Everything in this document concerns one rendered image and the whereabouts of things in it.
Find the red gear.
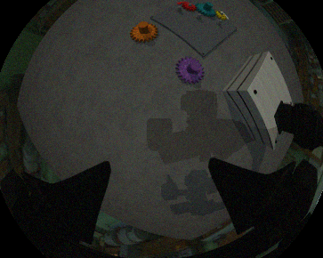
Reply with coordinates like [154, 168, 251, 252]
[182, 3, 197, 11]

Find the teal gear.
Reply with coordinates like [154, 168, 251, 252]
[194, 3, 215, 17]

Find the yellow gear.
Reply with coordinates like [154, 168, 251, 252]
[215, 11, 228, 20]

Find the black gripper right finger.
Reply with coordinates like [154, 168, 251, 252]
[208, 157, 296, 234]

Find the purple gear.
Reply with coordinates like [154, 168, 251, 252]
[175, 57, 204, 84]

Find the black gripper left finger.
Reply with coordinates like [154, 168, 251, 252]
[21, 161, 111, 245]

